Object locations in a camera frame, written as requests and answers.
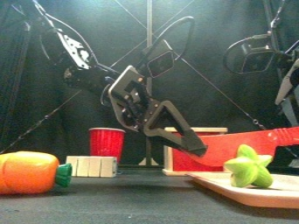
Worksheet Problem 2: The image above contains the red toy knife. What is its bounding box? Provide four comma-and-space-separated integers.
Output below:
186, 126, 299, 168

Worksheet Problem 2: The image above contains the green toy starfruit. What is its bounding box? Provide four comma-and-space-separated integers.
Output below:
223, 143, 275, 189

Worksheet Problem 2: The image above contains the wooden box with red drawer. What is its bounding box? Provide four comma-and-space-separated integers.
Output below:
162, 126, 230, 177

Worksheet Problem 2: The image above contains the red plastic cup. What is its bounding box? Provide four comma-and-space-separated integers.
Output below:
88, 127, 127, 163

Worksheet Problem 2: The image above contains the white segmented block toy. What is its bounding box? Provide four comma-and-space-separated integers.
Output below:
64, 155, 119, 179

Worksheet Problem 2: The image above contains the light wooden cutting board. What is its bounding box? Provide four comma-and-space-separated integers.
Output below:
190, 171, 299, 210

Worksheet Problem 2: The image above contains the orange toy carrot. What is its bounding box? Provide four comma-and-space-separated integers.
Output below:
0, 150, 74, 196

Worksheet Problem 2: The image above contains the thin diagonal brace wire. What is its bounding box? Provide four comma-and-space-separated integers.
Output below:
0, 0, 196, 155
114, 0, 299, 159

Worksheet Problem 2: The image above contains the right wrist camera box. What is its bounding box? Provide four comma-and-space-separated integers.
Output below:
238, 43, 277, 74

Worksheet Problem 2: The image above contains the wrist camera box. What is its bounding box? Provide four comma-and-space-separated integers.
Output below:
238, 43, 277, 74
140, 38, 176, 80

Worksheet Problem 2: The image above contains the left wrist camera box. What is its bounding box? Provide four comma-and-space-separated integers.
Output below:
140, 38, 176, 80

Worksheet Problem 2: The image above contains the grey vertical frame pole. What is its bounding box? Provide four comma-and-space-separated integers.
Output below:
138, 0, 162, 167

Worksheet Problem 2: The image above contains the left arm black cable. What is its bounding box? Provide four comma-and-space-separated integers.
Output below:
31, 0, 100, 67

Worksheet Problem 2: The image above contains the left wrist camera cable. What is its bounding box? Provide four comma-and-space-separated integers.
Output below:
147, 15, 196, 64

